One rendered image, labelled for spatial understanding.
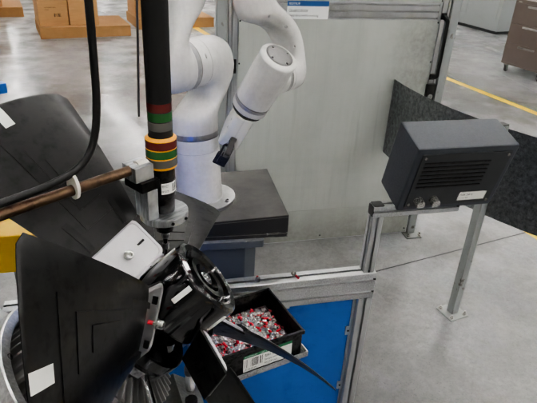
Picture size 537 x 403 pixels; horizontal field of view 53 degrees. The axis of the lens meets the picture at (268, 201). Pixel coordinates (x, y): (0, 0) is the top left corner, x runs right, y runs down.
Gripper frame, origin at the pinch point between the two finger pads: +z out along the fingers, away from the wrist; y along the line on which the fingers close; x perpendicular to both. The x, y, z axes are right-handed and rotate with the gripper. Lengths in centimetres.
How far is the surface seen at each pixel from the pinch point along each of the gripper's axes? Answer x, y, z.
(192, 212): -4.4, 34.9, -15.9
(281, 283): 26.2, 22.5, 11.7
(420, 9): 72, -156, 10
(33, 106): -33, 44, -34
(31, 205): -25, 61, -38
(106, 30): -142, -539, 413
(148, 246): -11, 55, -30
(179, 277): -6, 60, -34
